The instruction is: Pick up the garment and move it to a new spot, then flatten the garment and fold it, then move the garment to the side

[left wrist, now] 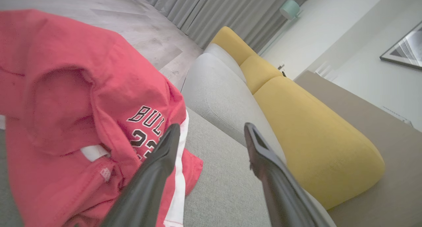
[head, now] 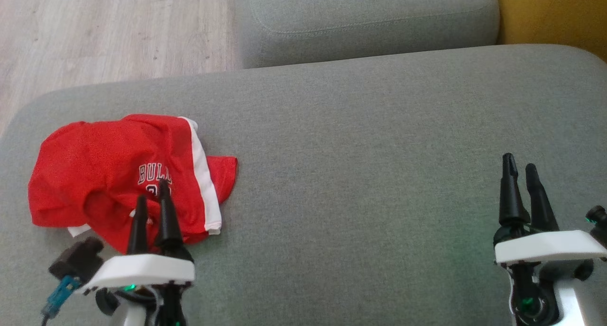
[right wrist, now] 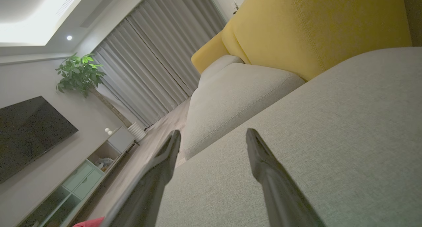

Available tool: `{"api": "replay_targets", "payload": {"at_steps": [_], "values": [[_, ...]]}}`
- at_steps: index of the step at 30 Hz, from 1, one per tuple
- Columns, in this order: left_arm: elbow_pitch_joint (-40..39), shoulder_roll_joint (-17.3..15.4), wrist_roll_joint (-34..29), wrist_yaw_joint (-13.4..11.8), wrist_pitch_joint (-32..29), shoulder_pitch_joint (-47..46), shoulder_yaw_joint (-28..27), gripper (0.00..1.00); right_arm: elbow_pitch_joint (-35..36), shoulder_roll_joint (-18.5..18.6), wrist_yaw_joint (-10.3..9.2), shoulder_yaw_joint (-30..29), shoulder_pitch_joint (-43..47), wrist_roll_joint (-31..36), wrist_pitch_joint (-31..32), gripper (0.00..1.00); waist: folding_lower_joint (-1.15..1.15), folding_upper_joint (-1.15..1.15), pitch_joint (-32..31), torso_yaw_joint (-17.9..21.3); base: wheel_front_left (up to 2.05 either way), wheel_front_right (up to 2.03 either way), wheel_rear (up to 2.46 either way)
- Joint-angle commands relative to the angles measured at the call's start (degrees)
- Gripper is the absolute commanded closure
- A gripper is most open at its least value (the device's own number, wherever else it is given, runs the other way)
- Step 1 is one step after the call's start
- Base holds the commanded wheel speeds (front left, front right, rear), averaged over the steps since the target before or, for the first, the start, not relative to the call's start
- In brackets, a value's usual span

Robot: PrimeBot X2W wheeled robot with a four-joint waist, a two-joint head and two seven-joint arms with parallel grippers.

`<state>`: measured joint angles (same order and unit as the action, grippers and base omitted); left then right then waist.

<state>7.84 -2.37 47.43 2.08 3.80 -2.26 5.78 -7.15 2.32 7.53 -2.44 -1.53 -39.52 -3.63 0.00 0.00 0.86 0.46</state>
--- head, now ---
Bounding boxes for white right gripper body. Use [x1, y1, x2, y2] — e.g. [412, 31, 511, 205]
[493, 227, 607, 326]

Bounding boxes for wide yellow sofa backrest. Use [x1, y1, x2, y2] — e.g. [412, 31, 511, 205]
[493, 0, 607, 63]

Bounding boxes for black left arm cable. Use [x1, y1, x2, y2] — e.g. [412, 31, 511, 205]
[42, 275, 82, 326]

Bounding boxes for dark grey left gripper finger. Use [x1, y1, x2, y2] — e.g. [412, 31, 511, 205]
[127, 195, 149, 254]
[154, 179, 194, 263]

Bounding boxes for large grey sofa seat cushion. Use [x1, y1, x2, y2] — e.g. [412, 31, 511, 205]
[0, 44, 607, 326]

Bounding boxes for red shorts with white stripes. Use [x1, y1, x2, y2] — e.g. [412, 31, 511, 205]
[28, 114, 238, 254]

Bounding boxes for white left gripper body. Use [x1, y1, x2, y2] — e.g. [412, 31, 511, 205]
[83, 253, 196, 326]

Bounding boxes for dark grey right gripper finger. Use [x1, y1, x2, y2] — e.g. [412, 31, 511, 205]
[499, 153, 531, 227]
[525, 163, 559, 232]

